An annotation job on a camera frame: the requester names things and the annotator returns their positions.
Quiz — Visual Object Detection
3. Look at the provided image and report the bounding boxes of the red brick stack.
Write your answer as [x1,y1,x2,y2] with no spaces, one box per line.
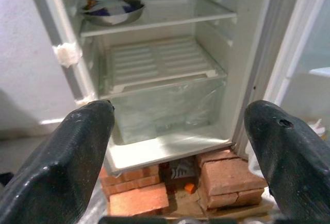
[195,149,268,211]
[99,166,170,217]

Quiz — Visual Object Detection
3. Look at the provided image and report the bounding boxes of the white fridge door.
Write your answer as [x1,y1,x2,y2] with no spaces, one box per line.
[262,0,330,132]

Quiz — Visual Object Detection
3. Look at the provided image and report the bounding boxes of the white open fridge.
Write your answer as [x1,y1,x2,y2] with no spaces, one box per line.
[24,0,307,176]

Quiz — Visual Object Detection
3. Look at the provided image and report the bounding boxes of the glass fridge shelf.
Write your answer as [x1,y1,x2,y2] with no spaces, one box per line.
[79,0,238,38]

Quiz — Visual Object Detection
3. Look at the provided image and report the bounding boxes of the steel bowl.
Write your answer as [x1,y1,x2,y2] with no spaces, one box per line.
[81,0,145,27]

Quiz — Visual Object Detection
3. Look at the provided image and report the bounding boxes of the white tape wad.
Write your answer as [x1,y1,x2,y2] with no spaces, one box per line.
[53,42,83,68]
[75,95,96,106]

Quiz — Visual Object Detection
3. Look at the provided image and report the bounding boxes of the white blue food packet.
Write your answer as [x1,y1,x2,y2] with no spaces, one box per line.
[82,0,142,25]

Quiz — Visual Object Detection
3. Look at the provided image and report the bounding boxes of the white ribbed crisper cover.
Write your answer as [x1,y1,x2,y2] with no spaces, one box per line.
[104,35,227,93]

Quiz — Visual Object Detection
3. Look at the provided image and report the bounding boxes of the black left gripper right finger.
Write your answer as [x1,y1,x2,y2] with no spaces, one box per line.
[243,99,330,224]

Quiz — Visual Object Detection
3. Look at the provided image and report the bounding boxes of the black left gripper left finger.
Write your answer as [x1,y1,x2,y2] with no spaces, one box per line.
[0,99,116,224]

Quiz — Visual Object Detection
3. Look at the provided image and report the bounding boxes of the clear crisper drawer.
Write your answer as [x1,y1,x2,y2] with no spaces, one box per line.
[99,76,227,145]

